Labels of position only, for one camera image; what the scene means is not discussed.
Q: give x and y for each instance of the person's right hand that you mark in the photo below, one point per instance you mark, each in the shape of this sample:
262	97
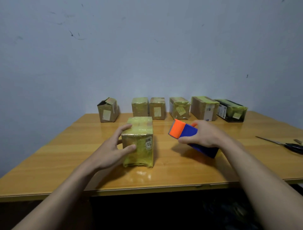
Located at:
210	136

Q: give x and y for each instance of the person's left hand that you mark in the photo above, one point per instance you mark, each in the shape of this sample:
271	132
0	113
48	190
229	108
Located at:
106	152

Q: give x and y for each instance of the person's left thumb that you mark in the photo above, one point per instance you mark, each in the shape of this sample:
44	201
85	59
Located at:
127	149

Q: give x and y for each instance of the person's right thumb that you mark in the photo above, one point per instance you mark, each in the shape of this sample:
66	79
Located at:
188	140

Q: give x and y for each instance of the blue and orange tape dispenser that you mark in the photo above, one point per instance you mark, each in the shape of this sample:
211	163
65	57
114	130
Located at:
183	130

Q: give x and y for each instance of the yellow-taped cardboard parcel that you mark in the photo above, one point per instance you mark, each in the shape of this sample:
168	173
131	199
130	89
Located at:
139	142

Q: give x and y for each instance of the person's right forearm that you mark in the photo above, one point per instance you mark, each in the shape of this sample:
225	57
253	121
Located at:
260	184

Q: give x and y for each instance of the person's left forearm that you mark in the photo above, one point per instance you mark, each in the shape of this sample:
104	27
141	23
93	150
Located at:
59	199

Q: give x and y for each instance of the taped box with yellow note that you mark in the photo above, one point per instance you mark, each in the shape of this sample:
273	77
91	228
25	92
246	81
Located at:
179	108

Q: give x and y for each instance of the large brown cardboard box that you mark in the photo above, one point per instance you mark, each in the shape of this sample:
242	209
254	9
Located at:
203	107

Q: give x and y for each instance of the open brown cardboard box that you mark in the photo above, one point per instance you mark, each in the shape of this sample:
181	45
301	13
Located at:
107	111

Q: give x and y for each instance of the small taped cardboard box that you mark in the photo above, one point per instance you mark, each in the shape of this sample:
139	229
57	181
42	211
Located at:
140	107
157	109

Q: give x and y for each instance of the black box with yellow tape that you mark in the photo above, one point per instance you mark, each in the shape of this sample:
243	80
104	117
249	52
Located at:
233	110

